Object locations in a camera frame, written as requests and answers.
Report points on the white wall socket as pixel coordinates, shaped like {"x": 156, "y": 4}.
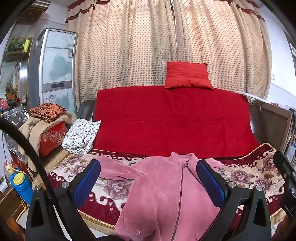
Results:
{"x": 273, "y": 76}

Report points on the red cardboard box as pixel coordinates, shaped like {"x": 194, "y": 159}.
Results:
{"x": 52, "y": 139}

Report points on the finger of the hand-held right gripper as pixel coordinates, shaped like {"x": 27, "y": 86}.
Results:
{"x": 285, "y": 166}

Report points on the red blanket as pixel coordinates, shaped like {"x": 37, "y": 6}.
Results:
{"x": 173, "y": 120}

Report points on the beige dotted curtain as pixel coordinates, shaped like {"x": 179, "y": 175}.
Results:
{"x": 127, "y": 46}

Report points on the brown wooden framed board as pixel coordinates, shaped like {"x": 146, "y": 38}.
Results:
{"x": 270, "y": 125}

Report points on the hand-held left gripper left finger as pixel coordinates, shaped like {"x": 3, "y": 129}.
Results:
{"x": 87, "y": 183}

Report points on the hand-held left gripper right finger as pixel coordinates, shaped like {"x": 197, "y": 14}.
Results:
{"x": 211, "y": 183}

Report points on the floral plush blanket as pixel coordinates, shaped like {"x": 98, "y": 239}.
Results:
{"x": 249, "y": 173}

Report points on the black and white patterned cloth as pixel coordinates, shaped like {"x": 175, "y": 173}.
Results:
{"x": 81, "y": 136}

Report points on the clear plastic sheet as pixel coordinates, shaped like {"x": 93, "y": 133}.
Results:
{"x": 12, "y": 129}

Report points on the white windowsill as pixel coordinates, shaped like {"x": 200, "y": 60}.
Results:
{"x": 252, "y": 96}

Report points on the artificial flower arrangement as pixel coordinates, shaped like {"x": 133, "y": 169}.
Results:
{"x": 11, "y": 92}

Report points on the green plants on shelf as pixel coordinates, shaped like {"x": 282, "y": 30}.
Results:
{"x": 16, "y": 42}

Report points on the orange patterned folded cloth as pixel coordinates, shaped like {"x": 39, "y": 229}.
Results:
{"x": 47, "y": 112}

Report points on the blue bottle with yellow cap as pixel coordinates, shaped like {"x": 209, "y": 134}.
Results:
{"x": 22, "y": 190}

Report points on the red pillow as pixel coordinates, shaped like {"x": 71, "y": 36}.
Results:
{"x": 187, "y": 75}

